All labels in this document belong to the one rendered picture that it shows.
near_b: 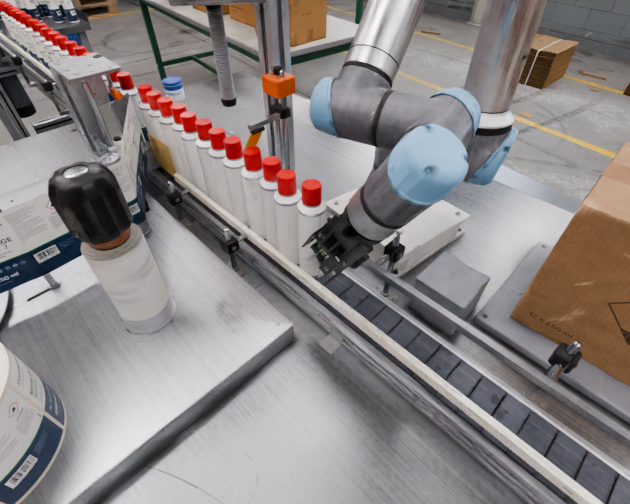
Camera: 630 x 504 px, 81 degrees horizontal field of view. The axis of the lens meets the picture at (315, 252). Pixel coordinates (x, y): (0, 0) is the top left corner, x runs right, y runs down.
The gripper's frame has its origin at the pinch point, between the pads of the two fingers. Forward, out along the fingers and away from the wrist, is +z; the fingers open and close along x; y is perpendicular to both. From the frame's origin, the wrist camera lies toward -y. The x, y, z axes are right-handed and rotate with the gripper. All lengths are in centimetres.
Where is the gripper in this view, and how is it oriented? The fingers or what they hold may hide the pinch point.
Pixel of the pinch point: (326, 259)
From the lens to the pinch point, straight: 69.1
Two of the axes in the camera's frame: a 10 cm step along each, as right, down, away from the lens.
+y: -7.2, 4.9, -5.0
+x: 6.1, 7.9, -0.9
